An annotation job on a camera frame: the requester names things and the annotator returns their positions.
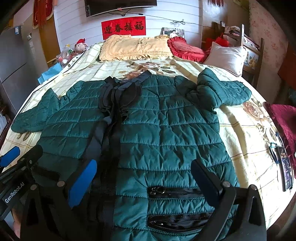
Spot blue paper bag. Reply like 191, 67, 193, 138
38, 62, 62, 84

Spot red calligraphy banner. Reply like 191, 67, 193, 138
101, 16, 146, 40

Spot yellow fringed pillow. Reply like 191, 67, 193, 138
99, 35, 173, 61

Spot red heart cushion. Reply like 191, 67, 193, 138
167, 37, 207, 63

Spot red hanging wall decoration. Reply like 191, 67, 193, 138
33, 0, 54, 29

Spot framed photo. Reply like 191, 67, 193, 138
161, 28, 185, 38

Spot dark green quilted jacket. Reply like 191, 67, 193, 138
11, 68, 252, 240

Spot floral cream bedspread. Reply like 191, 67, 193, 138
0, 41, 293, 230

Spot grey refrigerator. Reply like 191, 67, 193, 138
1, 26, 39, 115

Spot white satin pillow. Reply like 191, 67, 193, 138
204, 42, 247, 77

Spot maroon cloth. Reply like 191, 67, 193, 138
263, 102, 296, 174

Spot plush pig toy red hat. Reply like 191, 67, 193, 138
74, 38, 88, 53

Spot smartphone with blue lanyard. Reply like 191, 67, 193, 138
269, 143, 293, 192

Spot wooden chair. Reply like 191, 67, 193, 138
212, 21, 265, 88

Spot wall mounted television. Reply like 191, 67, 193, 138
84, 0, 157, 17

